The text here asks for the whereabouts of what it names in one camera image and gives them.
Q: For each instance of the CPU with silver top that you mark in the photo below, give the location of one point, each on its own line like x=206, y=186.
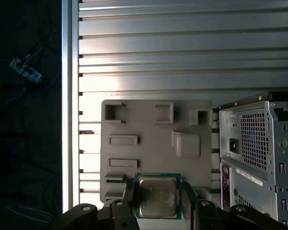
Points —
x=158, y=194

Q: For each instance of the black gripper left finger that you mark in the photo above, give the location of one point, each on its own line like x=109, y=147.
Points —
x=122, y=215

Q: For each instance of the white power strip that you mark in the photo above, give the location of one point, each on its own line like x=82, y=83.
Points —
x=26, y=70

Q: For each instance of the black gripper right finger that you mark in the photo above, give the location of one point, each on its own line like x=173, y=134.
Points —
x=204, y=215

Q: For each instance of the black open PC case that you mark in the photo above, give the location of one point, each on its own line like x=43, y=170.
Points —
x=277, y=153

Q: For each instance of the grey parts rack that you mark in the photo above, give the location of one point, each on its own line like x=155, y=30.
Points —
x=153, y=143

